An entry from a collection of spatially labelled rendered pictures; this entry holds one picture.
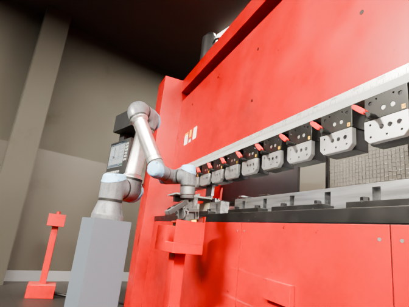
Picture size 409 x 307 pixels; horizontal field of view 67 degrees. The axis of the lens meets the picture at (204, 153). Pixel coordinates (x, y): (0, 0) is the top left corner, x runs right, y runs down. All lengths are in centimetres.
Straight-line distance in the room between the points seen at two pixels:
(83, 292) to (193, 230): 53
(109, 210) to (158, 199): 146
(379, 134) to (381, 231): 34
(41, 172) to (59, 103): 96
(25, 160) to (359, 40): 370
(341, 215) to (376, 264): 17
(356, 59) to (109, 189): 119
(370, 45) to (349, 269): 76
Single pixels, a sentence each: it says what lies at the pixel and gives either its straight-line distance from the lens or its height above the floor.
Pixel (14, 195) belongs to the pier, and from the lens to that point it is 415.
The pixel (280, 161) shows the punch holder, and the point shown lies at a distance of 147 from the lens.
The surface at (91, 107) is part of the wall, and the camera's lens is 480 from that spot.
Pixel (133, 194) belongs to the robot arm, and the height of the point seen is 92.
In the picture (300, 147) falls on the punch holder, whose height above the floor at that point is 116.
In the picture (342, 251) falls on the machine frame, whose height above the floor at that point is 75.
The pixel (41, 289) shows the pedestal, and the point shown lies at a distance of 360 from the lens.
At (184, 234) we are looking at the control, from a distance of 148.
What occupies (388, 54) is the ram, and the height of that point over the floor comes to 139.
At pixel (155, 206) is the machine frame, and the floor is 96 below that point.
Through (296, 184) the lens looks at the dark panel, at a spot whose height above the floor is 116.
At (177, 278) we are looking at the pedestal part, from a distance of 157.
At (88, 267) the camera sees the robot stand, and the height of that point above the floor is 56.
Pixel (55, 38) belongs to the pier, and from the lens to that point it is 473.
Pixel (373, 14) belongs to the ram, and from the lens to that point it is 135.
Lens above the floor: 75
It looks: 15 degrees up
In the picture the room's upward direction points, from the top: 6 degrees clockwise
